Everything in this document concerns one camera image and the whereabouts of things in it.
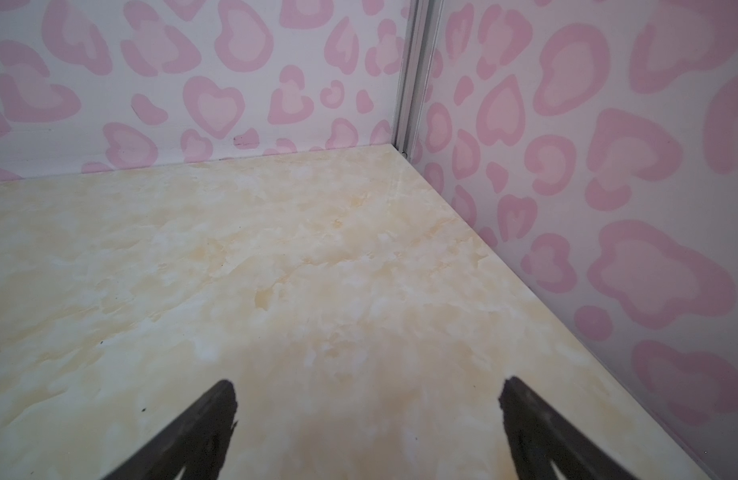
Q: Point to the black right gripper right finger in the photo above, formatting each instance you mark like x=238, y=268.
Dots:
x=545, y=445

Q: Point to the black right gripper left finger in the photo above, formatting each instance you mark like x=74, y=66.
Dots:
x=193, y=446

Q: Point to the aluminium corner frame post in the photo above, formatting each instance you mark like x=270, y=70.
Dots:
x=419, y=48

